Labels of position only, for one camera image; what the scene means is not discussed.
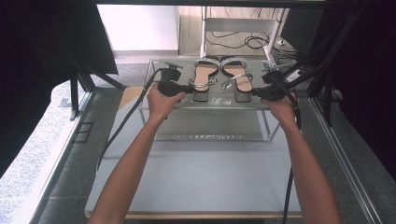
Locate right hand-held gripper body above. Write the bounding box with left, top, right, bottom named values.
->
left=261, top=61, right=296, bottom=102

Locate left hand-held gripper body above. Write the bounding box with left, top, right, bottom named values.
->
left=157, top=61, right=188, bottom=97

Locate black rhinestone strap sandal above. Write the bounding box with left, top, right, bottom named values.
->
left=219, top=56, right=254, bottom=104
left=187, top=56, right=220, bottom=103

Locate two-tier metal shoe rack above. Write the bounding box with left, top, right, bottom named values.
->
left=137, top=59, right=291, bottom=143

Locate person's left hand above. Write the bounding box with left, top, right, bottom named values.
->
left=146, top=83, right=187, bottom=121

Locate person's right hand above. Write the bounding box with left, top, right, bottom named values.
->
left=260, top=92, right=298, bottom=125

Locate white power strip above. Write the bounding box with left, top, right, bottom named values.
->
left=285, top=69, right=306, bottom=84

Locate black metal stand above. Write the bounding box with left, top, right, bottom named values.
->
left=275, top=0, right=372, bottom=127
left=65, top=50, right=128, bottom=121

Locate white panel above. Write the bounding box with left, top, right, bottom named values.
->
left=96, top=4, right=180, bottom=52

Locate white metal stand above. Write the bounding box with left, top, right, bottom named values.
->
left=199, top=6, right=288, bottom=74

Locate black curtain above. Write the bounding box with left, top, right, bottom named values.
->
left=311, top=0, right=396, bottom=183
left=0, top=0, right=120, bottom=180

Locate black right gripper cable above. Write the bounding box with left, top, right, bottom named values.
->
left=271, top=76, right=303, bottom=224

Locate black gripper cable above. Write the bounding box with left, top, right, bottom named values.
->
left=271, top=76, right=303, bottom=224
left=95, top=67, right=164, bottom=172

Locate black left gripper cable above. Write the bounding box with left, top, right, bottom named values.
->
left=95, top=67, right=164, bottom=172

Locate aluminium rail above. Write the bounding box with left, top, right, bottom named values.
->
left=18, top=91, right=96, bottom=224
left=308, top=95, right=385, bottom=224

